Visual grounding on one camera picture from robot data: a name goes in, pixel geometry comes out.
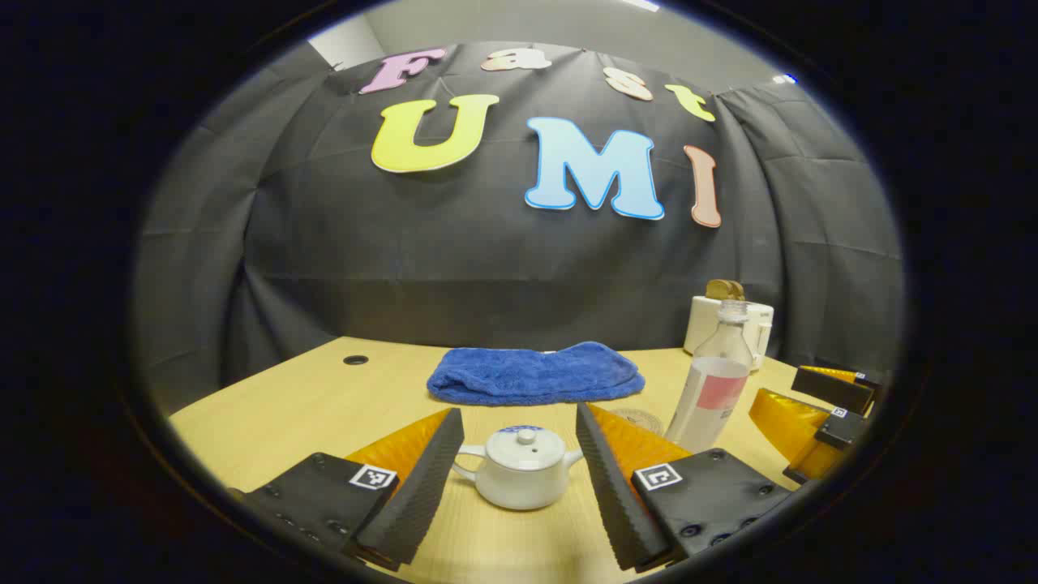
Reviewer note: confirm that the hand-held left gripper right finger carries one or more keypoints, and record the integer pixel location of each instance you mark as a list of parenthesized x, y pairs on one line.
[(616, 495)]

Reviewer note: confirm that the white toaster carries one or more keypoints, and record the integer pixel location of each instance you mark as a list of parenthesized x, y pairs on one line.
[(701, 324)]

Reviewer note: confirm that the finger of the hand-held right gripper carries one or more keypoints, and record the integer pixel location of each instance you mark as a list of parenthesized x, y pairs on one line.
[(782, 422), (835, 389)]

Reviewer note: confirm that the round cork coaster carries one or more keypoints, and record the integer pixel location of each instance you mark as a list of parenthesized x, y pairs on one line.
[(641, 420)]

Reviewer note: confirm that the blue towel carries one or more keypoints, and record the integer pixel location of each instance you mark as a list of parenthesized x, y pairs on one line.
[(535, 375)]

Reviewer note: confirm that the black desk grommet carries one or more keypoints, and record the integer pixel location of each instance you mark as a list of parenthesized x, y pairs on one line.
[(355, 359)]

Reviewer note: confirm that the clear plastic water bottle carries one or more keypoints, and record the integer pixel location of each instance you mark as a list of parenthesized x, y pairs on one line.
[(714, 389)]

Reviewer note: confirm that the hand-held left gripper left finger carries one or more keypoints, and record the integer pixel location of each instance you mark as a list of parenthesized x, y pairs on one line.
[(422, 487)]

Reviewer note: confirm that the white ceramic teacup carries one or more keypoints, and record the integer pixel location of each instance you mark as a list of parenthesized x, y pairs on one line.
[(519, 491)]

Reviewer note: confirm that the brown toast slices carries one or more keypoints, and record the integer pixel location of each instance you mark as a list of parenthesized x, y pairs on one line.
[(722, 289)]

